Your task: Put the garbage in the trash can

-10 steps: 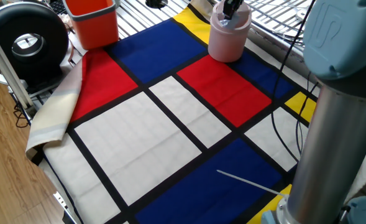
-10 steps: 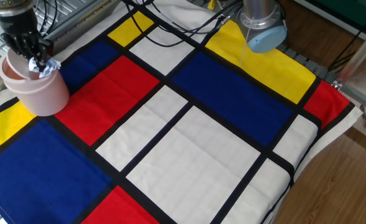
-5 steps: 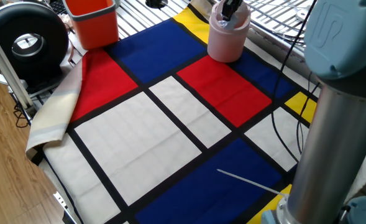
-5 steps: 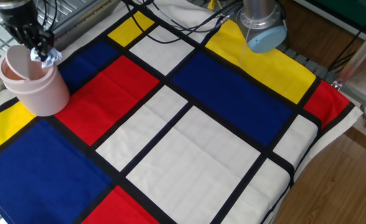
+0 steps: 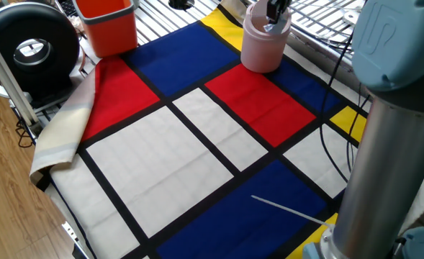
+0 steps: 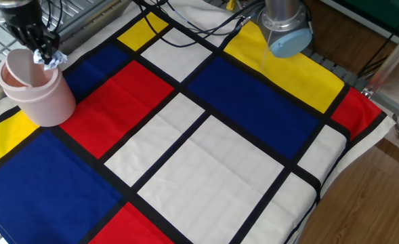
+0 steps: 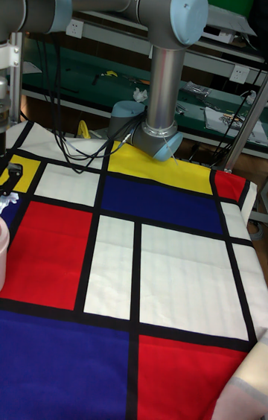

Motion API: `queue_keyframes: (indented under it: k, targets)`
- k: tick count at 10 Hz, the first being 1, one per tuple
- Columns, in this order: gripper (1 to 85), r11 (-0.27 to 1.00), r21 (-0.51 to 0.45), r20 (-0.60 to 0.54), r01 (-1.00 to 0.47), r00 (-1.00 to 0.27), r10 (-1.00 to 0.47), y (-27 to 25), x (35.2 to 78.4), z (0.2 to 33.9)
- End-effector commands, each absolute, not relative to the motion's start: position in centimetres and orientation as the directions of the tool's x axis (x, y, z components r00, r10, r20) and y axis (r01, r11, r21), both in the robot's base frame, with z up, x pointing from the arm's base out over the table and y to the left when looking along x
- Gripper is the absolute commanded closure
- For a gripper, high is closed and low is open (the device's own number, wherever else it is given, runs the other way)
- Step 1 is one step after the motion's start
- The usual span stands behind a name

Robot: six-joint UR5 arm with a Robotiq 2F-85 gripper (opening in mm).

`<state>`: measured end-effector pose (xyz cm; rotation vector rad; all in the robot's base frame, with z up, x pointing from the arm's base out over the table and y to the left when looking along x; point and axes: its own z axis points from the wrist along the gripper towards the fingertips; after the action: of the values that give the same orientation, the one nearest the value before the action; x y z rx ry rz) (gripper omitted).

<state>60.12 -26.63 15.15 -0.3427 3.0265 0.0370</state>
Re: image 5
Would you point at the black round fan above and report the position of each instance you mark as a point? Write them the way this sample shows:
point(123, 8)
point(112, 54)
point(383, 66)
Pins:
point(28, 25)

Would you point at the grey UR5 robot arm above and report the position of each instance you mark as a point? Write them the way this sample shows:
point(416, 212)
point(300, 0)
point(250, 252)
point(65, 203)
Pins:
point(395, 144)

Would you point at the metal angle bracket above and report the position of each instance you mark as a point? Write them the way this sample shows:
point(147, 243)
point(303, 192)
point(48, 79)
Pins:
point(71, 234)

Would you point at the aluminium frame post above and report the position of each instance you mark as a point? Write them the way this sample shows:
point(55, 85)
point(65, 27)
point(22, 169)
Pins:
point(6, 75)

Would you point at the pink swing-lid trash can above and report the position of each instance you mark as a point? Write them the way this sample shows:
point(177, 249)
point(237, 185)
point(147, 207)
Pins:
point(262, 54)

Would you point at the orange plastic bin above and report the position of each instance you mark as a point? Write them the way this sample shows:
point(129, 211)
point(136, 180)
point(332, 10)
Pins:
point(107, 32)

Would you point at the black keyboard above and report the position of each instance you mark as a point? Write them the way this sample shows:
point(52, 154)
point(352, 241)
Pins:
point(66, 7)

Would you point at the silver metal plate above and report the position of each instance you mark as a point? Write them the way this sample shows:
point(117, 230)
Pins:
point(350, 16)

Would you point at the colour block tablecloth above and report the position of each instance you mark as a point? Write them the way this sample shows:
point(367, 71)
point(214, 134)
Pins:
point(183, 61)

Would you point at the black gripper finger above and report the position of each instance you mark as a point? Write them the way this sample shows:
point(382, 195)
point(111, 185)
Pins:
point(273, 11)
point(284, 7)

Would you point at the black round object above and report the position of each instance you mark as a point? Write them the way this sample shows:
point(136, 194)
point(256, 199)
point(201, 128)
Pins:
point(181, 3)

